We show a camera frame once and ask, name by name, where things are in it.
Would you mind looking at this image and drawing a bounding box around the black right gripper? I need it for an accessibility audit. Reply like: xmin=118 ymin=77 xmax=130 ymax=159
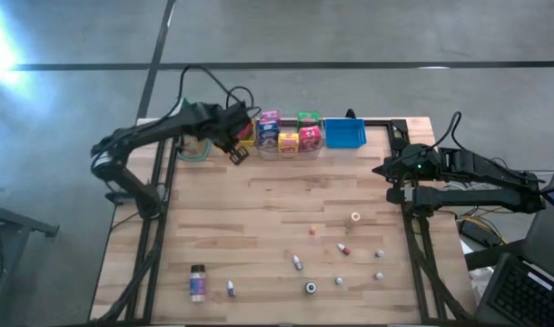
xmin=371 ymin=135 xmax=442 ymax=205

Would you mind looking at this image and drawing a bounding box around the Frosted Flakes mini cereal box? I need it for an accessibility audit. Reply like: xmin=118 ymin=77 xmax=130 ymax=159
xmin=257 ymin=120 xmax=281 ymax=149

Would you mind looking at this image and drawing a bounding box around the Corn Pops mini cereal box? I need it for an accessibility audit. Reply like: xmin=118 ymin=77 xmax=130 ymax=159
xmin=277 ymin=132 xmax=301 ymax=154

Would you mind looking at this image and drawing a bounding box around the green mini cereal box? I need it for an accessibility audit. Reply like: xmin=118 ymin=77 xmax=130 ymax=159
xmin=297 ymin=111 xmax=322 ymax=128

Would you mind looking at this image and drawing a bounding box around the Froot Loops mini cereal box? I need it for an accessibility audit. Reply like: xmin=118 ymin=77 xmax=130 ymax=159
xmin=298 ymin=124 xmax=324 ymax=153

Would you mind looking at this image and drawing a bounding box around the spice jar with purple label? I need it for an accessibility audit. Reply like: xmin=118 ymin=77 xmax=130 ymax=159
xmin=189 ymin=264 xmax=207 ymax=303

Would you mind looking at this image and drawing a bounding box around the yellow plastic basket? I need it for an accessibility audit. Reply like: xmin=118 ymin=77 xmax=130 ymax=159
xmin=213 ymin=131 xmax=258 ymax=154

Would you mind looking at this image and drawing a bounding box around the blue plastic basket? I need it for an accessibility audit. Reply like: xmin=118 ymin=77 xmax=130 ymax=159
xmin=323 ymin=117 xmax=368 ymax=150

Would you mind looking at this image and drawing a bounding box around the clear plastic bin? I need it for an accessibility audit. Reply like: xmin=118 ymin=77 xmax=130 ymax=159
xmin=253 ymin=111 xmax=326 ymax=161

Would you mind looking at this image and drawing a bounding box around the black power strip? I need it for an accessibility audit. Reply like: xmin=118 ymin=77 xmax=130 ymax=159
xmin=458 ymin=217 xmax=503 ymax=249

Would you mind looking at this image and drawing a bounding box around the black desk leg bar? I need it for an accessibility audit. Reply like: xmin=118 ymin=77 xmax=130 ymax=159
xmin=464 ymin=239 xmax=528 ymax=273

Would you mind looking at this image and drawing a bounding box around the white bag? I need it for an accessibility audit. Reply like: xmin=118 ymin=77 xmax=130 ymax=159
xmin=467 ymin=266 xmax=494 ymax=303

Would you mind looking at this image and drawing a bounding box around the grey laptop with keyboard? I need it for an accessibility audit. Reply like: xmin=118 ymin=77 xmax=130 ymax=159
xmin=474 ymin=199 xmax=554 ymax=327

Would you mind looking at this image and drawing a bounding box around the black furniture stand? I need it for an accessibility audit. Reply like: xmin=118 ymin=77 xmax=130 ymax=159
xmin=0 ymin=198 xmax=61 ymax=327

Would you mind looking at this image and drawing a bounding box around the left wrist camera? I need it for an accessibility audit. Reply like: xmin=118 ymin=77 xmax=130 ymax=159
xmin=228 ymin=146 xmax=252 ymax=166

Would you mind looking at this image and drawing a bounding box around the metal grater with teal handle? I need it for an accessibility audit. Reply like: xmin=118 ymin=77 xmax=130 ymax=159
xmin=175 ymin=95 xmax=213 ymax=164

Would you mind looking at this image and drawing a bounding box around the black aluminium table frame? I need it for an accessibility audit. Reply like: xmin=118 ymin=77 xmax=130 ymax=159
xmin=89 ymin=117 xmax=477 ymax=326

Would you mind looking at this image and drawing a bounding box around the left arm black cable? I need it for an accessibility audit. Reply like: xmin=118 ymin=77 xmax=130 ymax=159
xmin=175 ymin=63 xmax=263 ymax=120

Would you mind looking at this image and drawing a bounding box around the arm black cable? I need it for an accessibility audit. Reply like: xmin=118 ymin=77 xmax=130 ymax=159
xmin=175 ymin=63 xmax=263 ymax=120
xmin=433 ymin=111 xmax=463 ymax=152

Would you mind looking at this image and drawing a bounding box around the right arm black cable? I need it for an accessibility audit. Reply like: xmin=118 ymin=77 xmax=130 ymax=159
xmin=433 ymin=111 xmax=463 ymax=152

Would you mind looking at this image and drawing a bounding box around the yellow cable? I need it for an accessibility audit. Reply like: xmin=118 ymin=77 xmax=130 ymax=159
xmin=456 ymin=206 xmax=544 ymax=223

